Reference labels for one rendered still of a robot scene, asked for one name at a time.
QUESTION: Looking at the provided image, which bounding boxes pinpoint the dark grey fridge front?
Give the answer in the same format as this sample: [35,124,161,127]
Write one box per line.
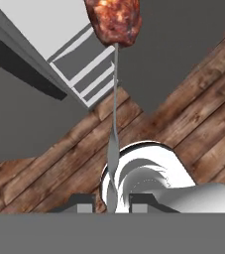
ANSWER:
[117,0,225,115]

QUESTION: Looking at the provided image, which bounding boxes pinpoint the kebab skewer with browned meat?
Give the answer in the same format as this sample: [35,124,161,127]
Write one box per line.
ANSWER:
[83,0,144,214]

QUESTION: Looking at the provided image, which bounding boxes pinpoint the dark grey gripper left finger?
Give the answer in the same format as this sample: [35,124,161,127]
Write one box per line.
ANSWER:
[49,192,97,214]

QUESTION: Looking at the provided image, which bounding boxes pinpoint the white door shelf rails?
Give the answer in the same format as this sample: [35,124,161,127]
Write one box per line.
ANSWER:
[47,23,117,110]

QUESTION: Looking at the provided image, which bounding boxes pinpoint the dark grey appliance panel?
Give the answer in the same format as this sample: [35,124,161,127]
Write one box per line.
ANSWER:
[0,28,96,166]

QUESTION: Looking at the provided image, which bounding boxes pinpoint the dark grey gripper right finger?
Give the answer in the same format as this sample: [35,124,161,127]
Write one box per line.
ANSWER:
[129,192,181,214]

